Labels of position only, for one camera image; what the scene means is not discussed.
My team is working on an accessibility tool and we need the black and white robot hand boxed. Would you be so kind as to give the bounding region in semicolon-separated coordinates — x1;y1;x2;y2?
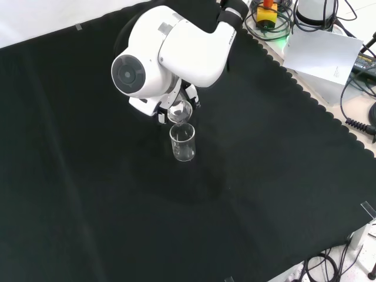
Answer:
128;80;202;125

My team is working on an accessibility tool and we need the wide glass beaker with scale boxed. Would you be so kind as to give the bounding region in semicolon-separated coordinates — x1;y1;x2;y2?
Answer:
167;99;194;125

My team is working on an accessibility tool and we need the tall narrow glass beaker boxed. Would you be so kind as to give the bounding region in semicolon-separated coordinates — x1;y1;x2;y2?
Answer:
169;122;196;162

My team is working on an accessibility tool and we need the black bench cloth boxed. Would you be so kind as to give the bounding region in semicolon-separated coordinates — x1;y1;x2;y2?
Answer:
0;0;376;282

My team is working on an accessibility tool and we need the yellow stop button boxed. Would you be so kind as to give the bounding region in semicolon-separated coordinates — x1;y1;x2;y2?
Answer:
256;0;278;31

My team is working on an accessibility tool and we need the black box with yellow label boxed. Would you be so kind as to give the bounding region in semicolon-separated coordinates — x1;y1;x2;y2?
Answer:
351;52;376;75

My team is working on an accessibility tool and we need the black tripod leg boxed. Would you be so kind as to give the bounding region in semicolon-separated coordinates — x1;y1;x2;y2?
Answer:
360;31;376;56

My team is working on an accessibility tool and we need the dark green looped cable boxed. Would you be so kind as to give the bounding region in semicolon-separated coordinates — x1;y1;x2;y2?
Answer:
244;2;295;41

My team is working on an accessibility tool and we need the black coiled cable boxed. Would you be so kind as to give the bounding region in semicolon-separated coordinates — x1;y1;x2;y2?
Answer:
340;75;376;135

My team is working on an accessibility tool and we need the black floor cable bundle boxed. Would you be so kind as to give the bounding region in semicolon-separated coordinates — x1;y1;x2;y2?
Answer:
301;237;376;282

